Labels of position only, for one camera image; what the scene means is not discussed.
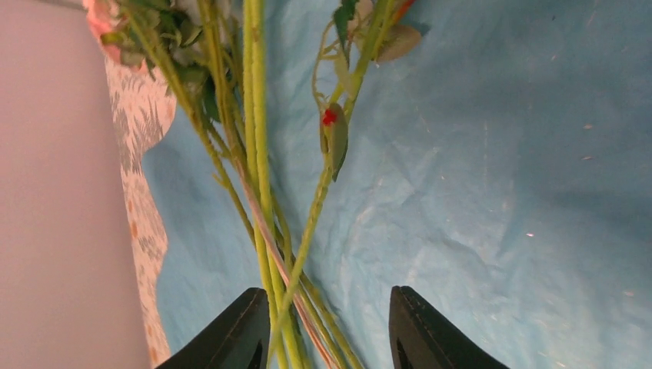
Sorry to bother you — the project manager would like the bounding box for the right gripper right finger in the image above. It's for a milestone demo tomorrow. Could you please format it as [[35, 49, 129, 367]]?
[[389, 286, 507, 369]]

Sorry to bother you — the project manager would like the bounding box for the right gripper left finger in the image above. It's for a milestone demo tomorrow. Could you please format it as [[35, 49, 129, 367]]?
[[157, 288, 271, 369]]

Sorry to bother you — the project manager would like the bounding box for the blue wrapping paper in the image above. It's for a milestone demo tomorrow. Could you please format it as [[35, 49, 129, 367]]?
[[142, 1, 651, 368]]

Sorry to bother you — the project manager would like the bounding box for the artificial flower bouquet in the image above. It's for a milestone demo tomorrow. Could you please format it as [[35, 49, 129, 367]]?
[[83, 0, 368, 369]]

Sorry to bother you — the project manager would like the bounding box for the pink rose stem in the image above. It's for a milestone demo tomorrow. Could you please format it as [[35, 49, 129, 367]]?
[[270, 1, 421, 368]]

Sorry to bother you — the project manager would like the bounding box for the floral patterned table mat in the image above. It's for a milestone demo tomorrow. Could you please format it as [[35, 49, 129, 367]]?
[[105, 59, 177, 368]]

